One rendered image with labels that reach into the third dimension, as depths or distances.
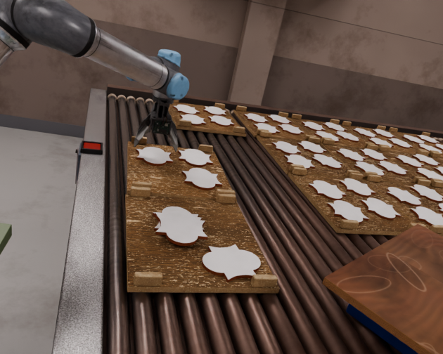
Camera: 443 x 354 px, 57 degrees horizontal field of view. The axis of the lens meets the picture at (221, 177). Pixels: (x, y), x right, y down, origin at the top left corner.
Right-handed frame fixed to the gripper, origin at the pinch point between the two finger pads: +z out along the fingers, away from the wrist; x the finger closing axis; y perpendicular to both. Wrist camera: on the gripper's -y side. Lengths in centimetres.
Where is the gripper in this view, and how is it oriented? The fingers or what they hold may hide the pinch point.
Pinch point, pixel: (155, 148)
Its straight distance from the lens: 149.9
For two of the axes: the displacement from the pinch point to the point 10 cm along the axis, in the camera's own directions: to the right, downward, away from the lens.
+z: -2.0, 8.9, 4.1
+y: 1.9, 4.5, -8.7
